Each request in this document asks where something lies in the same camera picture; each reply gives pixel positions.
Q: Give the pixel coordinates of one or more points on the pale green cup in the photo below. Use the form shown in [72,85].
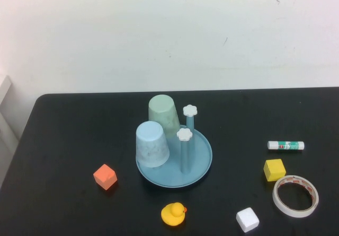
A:
[162,114]

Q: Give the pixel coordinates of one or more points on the yellow rubber duck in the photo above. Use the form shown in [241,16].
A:
[172,214]

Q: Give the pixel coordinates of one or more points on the white board panel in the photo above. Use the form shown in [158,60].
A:
[5,119]

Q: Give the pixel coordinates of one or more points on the white green glue stick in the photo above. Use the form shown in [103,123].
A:
[286,146]

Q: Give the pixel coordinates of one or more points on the white cube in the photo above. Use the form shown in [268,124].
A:
[247,220]

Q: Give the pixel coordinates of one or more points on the yellow cube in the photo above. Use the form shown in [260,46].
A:
[275,170]

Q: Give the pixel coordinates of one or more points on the white tape roll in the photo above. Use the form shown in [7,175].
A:
[276,199]

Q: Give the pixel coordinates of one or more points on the blue cup stand with pegs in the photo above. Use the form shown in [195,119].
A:
[198,164]

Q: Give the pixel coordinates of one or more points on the light blue speckled cup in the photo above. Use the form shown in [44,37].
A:
[152,146]

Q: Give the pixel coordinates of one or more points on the orange cube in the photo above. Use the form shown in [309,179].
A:
[105,177]

